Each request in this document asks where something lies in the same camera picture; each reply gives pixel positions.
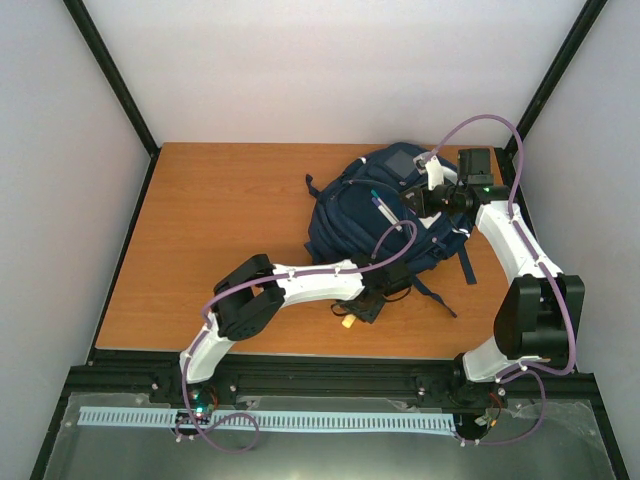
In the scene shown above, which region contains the yellow highlighter pen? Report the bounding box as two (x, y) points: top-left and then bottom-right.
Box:
(341, 314), (357, 329)

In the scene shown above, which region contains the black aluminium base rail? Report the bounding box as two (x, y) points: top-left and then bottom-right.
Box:
(62, 350), (601, 411)

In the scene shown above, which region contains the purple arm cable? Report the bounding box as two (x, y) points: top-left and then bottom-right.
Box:
(429, 114), (578, 447)
(181, 219), (419, 453)

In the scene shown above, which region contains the green capped marker pen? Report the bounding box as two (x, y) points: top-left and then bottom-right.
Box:
(370, 189), (398, 221)

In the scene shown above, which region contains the purple marker pen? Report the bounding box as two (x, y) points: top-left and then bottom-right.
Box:
(371, 197), (403, 231)

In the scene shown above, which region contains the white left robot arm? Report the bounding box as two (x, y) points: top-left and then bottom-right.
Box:
(172, 254), (412, 403)

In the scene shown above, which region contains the navy blue student backpack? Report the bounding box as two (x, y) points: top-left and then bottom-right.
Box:
(305, 142), (476, 304)

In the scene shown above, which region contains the light blue slotted cable duct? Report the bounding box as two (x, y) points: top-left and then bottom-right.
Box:
(77, 406), (456, 435)

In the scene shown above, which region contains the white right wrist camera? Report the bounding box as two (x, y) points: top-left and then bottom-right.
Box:
(413, 153), (444, 191)

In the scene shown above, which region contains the black left corner frame post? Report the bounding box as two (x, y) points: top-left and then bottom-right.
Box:
(61, 0), (161, 156)

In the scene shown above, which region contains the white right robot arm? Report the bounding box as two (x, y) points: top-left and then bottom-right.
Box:
(400, 149), (585, 384)

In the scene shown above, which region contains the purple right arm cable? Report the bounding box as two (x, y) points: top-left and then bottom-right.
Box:
(429, 114), (578, 447)

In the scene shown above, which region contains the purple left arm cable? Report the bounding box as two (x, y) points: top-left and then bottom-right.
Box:
(181, 219), (419, 453)

